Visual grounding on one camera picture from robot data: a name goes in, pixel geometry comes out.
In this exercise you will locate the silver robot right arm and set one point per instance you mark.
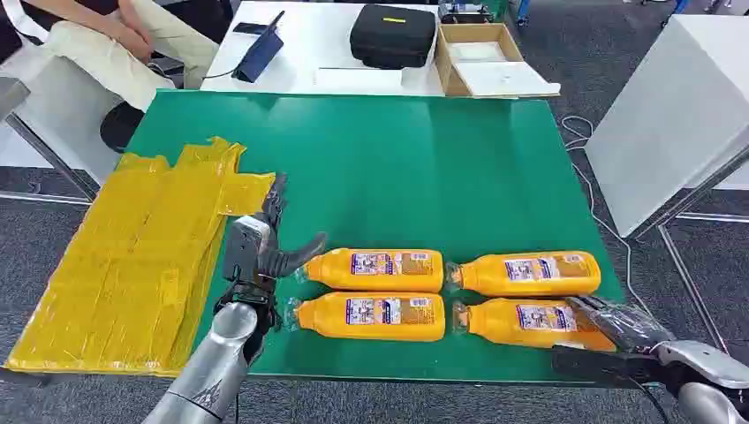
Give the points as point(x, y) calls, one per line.
point(705, 404)

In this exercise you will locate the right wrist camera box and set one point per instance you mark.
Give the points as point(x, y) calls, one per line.
point(591, 366)

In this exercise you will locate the orange drink bottle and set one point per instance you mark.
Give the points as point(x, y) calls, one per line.
point(374, 270)
point(374, 319)
point(526, 275)
point(521, 325)

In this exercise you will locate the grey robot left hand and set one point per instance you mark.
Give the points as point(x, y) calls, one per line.
point(275, 263)

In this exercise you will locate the black carry case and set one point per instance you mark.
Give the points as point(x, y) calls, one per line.
point(392, 35)

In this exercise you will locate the person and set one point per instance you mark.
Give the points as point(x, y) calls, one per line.
point(99, 58)

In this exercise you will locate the black phone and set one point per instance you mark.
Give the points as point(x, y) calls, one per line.
point(248, 27)

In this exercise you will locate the green table mat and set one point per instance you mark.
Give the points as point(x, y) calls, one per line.
point(409, 175)

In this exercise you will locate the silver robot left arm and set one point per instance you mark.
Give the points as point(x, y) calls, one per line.
point(216, 363)

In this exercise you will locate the person's hand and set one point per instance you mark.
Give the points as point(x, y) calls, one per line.
point(136, 44)

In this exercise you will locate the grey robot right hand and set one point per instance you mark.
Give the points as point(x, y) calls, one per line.
point(626, 327)

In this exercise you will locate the white desk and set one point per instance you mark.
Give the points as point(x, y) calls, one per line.
point(316, 41)

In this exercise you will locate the black stool base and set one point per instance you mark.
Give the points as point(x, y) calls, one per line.
point(120, 129)

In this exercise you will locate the open cardboard box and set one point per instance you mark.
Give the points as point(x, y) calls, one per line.
point(447, 70)

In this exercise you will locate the white foam insert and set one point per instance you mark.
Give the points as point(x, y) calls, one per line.
point(477, 51)

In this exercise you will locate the blue tablet folio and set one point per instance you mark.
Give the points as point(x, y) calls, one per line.
point(257, 55)

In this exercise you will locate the white side table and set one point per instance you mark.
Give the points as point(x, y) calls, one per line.
point(667, 117)

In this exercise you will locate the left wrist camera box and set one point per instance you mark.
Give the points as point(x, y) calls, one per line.
point(243, 246)

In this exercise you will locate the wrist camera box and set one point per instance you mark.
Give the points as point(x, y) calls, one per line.
point(591, 366)
point(243, 246)

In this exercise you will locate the grey metal table frame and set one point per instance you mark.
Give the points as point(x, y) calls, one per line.
point(52, 158)

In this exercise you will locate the yellow plastic sheet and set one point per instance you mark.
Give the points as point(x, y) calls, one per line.
point(117, 263)

